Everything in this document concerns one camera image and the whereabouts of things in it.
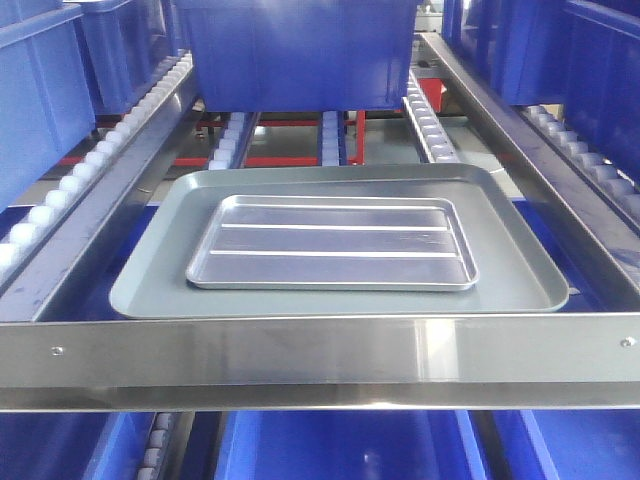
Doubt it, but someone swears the red metal floor frame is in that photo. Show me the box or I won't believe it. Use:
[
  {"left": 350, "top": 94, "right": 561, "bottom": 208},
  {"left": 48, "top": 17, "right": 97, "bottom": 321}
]
[{"left": 54, "top": 79, "right": 449, "bottom": 169}]

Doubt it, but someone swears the shelf roller track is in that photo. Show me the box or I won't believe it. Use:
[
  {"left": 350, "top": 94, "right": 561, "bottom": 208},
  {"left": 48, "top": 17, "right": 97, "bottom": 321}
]
[
  {"left": 403, "top": 71, "right": 460, "bottom": 163},
  {"left": 207, "top": 112, "right": 261, "bottom": 170},
  {"left": 318, "top": 111, "right": 347, "bottom": 166}
]

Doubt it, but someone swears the shelf divider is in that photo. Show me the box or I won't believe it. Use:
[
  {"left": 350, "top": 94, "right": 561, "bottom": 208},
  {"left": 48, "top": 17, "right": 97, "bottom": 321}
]
[
  {"left": 418, "top": 33, "right": 639, "bottom": 311},
  {"left": 1, "top": 72, "right": 198, "bottom": 323}
]

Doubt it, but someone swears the blue bin shelf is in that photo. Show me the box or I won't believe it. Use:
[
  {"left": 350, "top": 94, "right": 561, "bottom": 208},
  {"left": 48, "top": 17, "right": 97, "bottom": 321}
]
[
  {"left": 442, "top": 1, "right": 639, "bottom": 179},
  {"left": 1, "top": 1, "right": 95, "bottom": 208}
]

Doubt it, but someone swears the silver ribbed metal tray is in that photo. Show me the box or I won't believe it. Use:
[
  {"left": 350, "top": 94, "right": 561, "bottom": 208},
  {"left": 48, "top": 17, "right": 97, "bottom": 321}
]
[{"left": 186, "top": 194, "right": 479, "bottom": 291}]

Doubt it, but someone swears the blue bin rear centre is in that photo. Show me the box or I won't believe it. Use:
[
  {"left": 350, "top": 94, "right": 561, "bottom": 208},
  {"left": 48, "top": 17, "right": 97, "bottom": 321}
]
[{"left": 177, "top": 0, "right": 417, "bottom": 112}]

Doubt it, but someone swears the large grey tray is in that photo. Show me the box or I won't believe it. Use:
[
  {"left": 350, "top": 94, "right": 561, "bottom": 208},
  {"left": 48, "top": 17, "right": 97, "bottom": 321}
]
[{"left": 110, "top": 163, "right": 569, "bottom": 319}]

